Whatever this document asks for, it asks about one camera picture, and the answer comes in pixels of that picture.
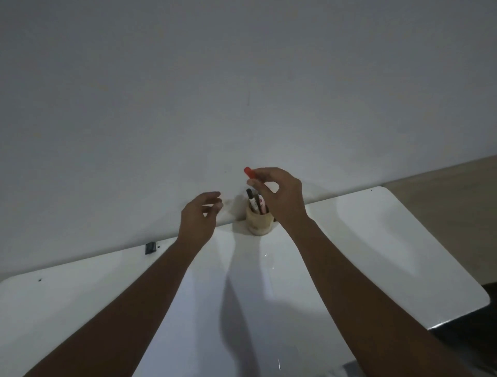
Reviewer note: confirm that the person's right hand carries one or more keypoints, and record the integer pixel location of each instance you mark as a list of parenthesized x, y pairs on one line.
[(285, 198)]

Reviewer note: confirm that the person's left hand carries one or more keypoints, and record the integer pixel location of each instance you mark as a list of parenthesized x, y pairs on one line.
[(196, 221)]

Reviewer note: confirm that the person's right thumb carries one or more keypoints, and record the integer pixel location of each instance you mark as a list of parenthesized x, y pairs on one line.
[(259, 187)]

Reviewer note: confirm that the person's left thumb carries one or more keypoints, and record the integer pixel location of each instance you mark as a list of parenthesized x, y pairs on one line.
[(213, 206)]

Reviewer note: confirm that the person's left forearm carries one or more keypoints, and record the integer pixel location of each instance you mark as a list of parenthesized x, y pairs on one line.
[(120, 310)]

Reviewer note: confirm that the person's right forearm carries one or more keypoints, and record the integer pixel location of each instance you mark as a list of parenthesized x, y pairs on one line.
[(365, 303)]

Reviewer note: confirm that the black marker pen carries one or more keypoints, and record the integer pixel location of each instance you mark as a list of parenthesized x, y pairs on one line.
[(251, 199)]

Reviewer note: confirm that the white and red marker pen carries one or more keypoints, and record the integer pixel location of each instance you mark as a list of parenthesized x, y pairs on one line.
[(261, 204)]

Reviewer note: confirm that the beige wooden pen holder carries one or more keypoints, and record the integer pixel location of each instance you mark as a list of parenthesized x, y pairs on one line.
[(259, 223)]

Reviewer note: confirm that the small black clip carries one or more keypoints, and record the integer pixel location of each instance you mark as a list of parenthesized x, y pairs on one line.
[(150, 247)]

